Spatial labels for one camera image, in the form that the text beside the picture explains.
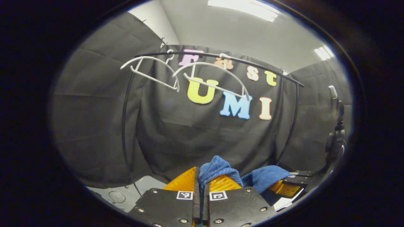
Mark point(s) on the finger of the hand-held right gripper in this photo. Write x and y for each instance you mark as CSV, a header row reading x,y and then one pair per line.
x,y
285,188
303,173

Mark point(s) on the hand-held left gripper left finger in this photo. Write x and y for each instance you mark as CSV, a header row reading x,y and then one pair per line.
x,y
167,208

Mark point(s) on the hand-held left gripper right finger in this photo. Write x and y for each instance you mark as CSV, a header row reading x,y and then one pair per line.
x,y
236,208

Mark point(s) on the white plastic clothes hanger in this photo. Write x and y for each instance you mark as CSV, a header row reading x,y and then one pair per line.
x,y
151,57
205,63

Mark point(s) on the black metal clothes rack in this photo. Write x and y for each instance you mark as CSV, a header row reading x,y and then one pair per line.
x,y
208,55

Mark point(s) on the white flat board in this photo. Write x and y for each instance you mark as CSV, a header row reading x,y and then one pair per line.
x,y
284,203

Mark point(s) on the black backdrop cloth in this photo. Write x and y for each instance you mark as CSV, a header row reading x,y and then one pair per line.
x,y
176,132

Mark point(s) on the small ceiling light panel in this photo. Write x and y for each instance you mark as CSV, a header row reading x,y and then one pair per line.
x,y
323,53

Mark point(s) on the large ceiling light panel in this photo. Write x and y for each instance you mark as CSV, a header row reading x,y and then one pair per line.
x,y
243,8

